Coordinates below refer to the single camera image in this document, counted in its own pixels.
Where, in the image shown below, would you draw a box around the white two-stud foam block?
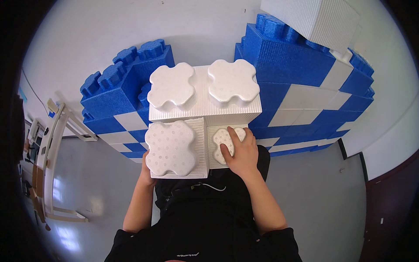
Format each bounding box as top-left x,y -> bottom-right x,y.
147,59 -> 263,124

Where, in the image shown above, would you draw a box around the person's left hand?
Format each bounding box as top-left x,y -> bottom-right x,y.
139,160 -> 158,188

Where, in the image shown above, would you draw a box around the thin wall cable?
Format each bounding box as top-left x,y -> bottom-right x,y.
22,69 -> 50,109

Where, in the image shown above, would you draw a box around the person's right hand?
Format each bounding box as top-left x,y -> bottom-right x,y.
220,126 -> 263,181

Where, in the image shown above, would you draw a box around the blue and white foam block wall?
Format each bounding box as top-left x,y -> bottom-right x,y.
80,13 -> 376,164

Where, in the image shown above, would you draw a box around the large white ribbed foam block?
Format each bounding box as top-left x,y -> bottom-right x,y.
260,0 -> 361,55

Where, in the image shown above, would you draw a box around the white table with clutter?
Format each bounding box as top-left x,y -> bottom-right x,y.
20,98 -> 99,231

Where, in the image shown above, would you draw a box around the person's legs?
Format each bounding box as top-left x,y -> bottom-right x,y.
256,145 -> 271,183

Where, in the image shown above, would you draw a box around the person's body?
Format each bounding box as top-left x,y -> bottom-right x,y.
105,168 -> 303,262

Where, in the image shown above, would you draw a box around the white one-stud foam block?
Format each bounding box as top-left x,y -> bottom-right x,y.
144,119 -> 209,179

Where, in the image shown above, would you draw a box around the small white foam block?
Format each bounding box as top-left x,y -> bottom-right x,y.
207,124 -> 250,170

